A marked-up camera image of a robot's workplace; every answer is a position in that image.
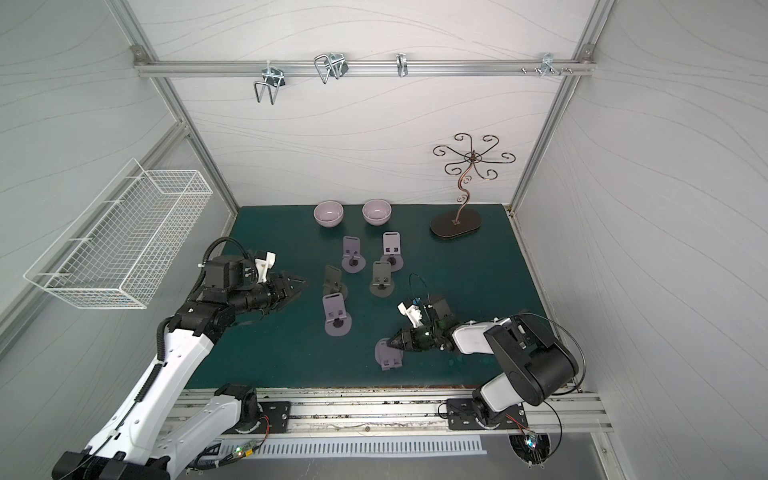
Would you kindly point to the white vent strip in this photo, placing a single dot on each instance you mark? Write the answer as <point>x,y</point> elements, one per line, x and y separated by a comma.
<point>371,447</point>

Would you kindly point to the dark grey phone stand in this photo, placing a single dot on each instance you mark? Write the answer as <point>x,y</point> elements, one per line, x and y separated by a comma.
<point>333,282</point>
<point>382,284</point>

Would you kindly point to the brown metal jewelry tree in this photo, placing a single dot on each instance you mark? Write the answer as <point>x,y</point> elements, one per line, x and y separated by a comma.
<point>470,164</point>

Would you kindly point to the metal hook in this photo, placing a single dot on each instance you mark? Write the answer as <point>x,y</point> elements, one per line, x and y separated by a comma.
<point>548,66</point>
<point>273,79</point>
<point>401,65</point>
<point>330,65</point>

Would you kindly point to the lilac ceramic bowl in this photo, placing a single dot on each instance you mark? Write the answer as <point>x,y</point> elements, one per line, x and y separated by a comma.
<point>377,212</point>
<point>328,214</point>

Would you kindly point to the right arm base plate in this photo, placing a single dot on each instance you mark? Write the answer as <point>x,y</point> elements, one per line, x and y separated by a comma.
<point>463,414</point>

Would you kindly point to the right lilac ceramic bowl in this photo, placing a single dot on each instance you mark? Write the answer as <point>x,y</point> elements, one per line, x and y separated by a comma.
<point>377,212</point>

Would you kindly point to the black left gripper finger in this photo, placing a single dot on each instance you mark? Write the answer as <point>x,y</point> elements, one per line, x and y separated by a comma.
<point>292,280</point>
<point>286,296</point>

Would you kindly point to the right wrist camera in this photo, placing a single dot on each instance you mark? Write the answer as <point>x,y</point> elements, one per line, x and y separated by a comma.
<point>413,311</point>

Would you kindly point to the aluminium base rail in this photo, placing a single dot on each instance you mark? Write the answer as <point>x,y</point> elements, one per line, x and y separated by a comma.
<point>379,412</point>

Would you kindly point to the left metal hook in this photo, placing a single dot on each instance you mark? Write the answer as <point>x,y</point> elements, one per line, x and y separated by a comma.
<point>273,79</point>

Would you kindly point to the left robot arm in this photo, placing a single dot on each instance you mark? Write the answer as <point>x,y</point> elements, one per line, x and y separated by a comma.
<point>130,445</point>

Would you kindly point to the horizontal aluminium rail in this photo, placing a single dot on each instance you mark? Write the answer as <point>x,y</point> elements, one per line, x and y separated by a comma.
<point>582,65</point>

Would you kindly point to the right metal hook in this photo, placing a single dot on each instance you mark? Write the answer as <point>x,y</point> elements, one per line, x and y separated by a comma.
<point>548,66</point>

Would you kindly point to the left lilac ceramic bowl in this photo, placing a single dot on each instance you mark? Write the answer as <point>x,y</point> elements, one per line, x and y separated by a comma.
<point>328,214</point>

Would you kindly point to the purple phone stand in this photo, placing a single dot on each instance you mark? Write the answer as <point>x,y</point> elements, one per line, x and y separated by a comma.
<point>353,261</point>
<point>337,320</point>
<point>392,250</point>
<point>388,358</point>

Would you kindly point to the white wire basket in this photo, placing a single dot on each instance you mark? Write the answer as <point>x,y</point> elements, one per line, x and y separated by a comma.
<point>116,253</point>

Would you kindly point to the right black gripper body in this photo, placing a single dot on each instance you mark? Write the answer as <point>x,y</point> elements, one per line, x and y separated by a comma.
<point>417,337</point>

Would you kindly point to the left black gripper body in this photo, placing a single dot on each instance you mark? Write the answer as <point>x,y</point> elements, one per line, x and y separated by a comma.
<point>274,291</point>

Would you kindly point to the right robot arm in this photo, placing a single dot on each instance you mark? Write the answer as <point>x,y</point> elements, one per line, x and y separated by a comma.
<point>535,363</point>

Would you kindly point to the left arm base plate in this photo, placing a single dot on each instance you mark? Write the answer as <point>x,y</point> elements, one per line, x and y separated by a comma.
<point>270,416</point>

